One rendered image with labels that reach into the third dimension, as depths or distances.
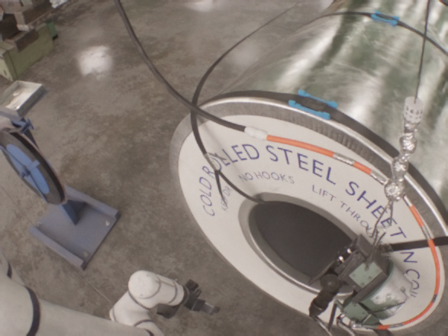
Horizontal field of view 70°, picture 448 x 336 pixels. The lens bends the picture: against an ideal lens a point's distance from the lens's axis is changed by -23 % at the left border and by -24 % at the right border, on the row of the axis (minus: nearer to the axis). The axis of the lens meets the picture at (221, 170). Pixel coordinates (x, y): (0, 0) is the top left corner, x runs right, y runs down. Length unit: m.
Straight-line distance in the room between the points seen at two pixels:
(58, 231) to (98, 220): 0.34
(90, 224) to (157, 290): 1.62
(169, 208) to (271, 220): 1.10
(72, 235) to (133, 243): 0.47
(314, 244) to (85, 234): 1.52
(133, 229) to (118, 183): 0.42
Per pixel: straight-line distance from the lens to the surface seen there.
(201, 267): 2.26
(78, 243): 2.60
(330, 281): 1.10
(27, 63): 1.31
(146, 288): 1.07
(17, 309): 0.69
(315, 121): 0.91
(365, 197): 1.00
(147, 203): 2.61
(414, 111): 0.61
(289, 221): 1.63
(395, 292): 1.06
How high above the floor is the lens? 1.95
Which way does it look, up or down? 47 degrees down
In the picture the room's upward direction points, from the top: 11 degrees counter-clockwise
